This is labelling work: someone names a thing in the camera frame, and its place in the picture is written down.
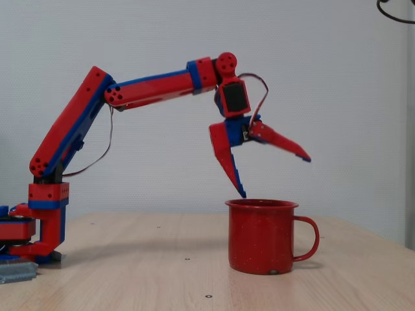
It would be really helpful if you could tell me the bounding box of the red and black robot base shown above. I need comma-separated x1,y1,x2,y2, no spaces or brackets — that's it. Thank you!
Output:
0,205,36,260

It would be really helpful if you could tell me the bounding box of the red enamel mug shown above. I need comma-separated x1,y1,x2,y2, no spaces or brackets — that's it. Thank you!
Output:
224,198,320,276

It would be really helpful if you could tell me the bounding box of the grey metal clamp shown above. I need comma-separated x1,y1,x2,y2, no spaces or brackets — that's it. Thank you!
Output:
0,260,40,285

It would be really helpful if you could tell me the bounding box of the thin servo cable at gripper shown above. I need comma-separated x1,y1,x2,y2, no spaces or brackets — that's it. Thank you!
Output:
237,72,270,132

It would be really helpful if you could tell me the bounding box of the thin servo cable at upper arm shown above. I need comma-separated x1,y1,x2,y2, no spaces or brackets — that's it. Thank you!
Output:
61,104,115,178

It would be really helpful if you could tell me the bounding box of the black hanging cable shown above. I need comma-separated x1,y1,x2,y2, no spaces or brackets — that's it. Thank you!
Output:
376,0,415,25

